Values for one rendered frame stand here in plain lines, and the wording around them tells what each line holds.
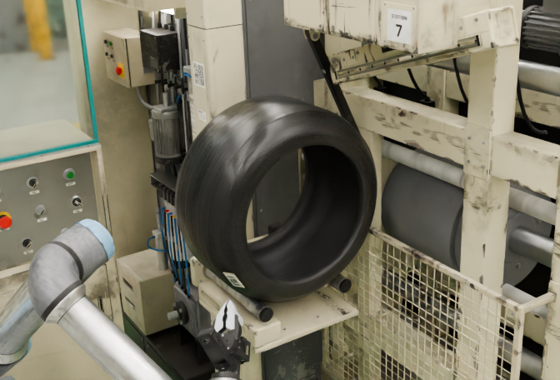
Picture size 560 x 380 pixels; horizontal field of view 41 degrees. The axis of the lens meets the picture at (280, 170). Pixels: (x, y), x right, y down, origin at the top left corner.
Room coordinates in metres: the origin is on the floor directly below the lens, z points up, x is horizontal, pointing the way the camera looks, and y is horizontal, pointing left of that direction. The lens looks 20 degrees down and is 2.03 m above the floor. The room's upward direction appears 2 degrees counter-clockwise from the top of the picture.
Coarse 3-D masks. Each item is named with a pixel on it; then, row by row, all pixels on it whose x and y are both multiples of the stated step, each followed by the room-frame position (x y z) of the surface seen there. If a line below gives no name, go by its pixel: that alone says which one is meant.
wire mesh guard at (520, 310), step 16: (384, 240) 2.15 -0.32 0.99; (400, 256) 2.09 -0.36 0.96; (416, 256) 2.02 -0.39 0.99; (352, 272) 2.30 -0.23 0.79; (448, 272) 1.91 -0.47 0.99; (352, 288) 2.30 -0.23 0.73; (432, 288) 1.97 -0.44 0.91; (448, 288) 1.91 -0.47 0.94; (464, 288) 1.86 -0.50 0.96; (480, 288) 1.80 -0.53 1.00; (352, 304) 2.30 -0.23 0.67; (400, 304) 2.09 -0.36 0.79; (432, 304) 1.96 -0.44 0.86; (480, 304) 1.81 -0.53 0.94; (512, 304) 1.71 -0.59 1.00; (352, 320) 2.30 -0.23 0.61; (432, 320) 1.96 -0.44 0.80; (496, 320) 1.76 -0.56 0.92; (352, 336) 2.30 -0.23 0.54; (352, 352) 2.30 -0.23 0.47; (448, 352) 1.91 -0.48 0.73; (512, 352) 1.70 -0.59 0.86; (368, 368) 2.23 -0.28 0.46; (512, 368) 1.69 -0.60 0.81
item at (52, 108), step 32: (0, 0) 2.26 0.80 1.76; (32, 0) 2.31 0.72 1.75; (64, 0) 2.36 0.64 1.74; (0, 32) 2.26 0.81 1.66; (32, 32) 2.30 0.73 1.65; (64, 32) 2.36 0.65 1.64; (0, 64) 2.25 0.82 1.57; (32, 64) 2.30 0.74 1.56; (64, 64) 2.35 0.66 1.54; (0, 96) 2.24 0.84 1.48; (32, 96) 2.29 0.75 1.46; (64, 96) 2.34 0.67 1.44; (0, 128) 2.23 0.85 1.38; (32, 128) 2.28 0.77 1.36; (64, 128) 2.33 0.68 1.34; (96, 128) 2.38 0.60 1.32; (0, 160) 2.22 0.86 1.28
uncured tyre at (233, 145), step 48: (192, 144) 2.03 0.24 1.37; (240, 144) 1.89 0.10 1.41; (288, 144) 1.91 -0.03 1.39; (336, 144) 1.98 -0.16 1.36; (192, 192) 1.91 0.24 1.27; (240, 192) 1.83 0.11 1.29; (336, 192) 2.26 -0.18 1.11; (192, 240) 1.91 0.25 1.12; (240, 240) 1.82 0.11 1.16; (288, 240) 2.22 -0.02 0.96; (336, 240) 2.15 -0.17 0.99; (240, 288) 1.85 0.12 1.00; (288, 288) 1.90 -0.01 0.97
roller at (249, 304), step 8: (208, 272) 2.13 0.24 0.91; (216, 280) 2.08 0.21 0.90; (224, 288) 2.04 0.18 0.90; (232, 296) 2.00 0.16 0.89; (240, 296) 1.96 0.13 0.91; (248, 304) 1.92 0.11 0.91; (256, 304) 1.90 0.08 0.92; (264, 304) 1.89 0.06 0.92; (256, 312) 1.88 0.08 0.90; (264, 312) 1.86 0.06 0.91; (272, 312) 1.88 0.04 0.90; (264, 320) 1.86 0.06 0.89
